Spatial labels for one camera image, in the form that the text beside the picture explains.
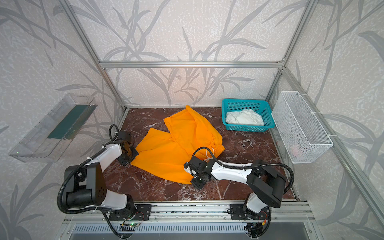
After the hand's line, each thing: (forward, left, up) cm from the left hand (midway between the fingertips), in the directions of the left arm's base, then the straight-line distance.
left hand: (135, 152), depth 91 cm
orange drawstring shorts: (-1, -18, -1) cm, 18 cm away
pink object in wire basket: (-5, -89, +16) cm, 90 cm away
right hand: (-14, -38, -3) cm, 41 cm away
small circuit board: (-36, -9, -3) cm, 37 cm away
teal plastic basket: (+38, -86, +2) cm, 94 cm away
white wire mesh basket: (-8, -84, +32) cm, 90 cm away
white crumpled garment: (+31, -75, -1) cm, 81 cm away
